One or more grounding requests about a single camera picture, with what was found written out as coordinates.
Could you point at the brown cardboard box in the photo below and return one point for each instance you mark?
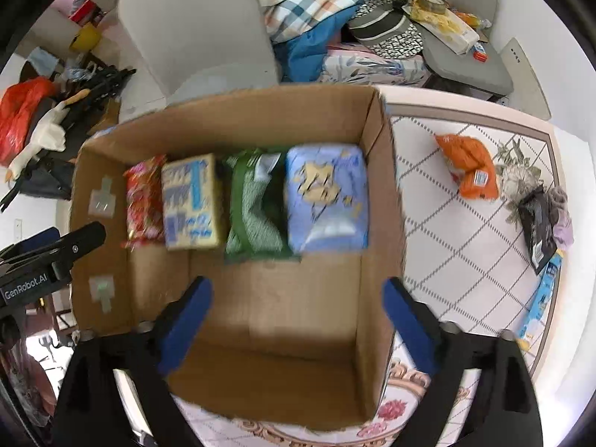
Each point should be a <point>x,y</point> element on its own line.
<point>279,298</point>

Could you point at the purple snack packet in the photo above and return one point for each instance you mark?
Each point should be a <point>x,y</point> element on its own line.
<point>562,216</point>

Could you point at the light blue snack bag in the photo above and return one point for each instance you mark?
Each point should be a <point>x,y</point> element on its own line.
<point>326,195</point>

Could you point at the striped sun hat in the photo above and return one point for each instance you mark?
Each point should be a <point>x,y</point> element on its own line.
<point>382,28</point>

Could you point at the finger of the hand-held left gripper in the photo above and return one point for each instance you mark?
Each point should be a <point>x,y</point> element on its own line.
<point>37,242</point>
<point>77,244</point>

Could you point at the black tripod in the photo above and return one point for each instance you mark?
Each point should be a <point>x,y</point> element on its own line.
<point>100,86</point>

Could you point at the tape roll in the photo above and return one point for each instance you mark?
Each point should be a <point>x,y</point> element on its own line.
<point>430,2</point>

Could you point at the floral bed sheet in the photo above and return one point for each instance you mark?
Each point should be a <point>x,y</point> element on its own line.
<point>372,67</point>

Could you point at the red box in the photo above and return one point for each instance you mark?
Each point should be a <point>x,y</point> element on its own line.
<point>84,9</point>

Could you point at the yellow and blue snack box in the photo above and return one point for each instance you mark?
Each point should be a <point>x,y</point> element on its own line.
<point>191,200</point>

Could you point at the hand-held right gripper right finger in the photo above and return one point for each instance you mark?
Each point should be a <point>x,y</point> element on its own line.
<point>409,326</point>

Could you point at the black bag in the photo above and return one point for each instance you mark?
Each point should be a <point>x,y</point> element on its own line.
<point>46,179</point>

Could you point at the green patterned packet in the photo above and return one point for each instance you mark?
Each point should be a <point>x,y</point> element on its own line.
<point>254,205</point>

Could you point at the black packet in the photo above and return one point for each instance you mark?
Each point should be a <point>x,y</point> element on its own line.
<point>535,228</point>

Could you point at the red plastic bag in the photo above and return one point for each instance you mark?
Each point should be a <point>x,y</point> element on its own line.
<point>21,116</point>

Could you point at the orange snack packet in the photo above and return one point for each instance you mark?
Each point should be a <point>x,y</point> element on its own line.
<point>468,163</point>

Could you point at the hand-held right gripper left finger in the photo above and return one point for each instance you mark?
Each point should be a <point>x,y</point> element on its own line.
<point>184,323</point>

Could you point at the blue blanket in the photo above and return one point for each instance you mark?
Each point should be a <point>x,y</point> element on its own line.
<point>309,51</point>

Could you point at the small red packet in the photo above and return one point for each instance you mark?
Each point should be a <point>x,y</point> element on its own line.
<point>480,52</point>

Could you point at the red snack packet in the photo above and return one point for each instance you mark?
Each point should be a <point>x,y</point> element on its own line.
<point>142,205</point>

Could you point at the yellow and white packet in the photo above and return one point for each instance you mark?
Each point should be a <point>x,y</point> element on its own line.
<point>449,28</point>

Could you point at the white plastic chair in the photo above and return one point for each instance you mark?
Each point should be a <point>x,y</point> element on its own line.
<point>195,23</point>

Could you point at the blue and yellow packet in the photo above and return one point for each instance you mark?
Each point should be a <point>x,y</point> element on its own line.
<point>542,298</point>

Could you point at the white goose plush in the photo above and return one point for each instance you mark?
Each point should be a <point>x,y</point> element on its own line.
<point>46,132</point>

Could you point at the grey chair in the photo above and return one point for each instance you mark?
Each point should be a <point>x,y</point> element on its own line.
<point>470,67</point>

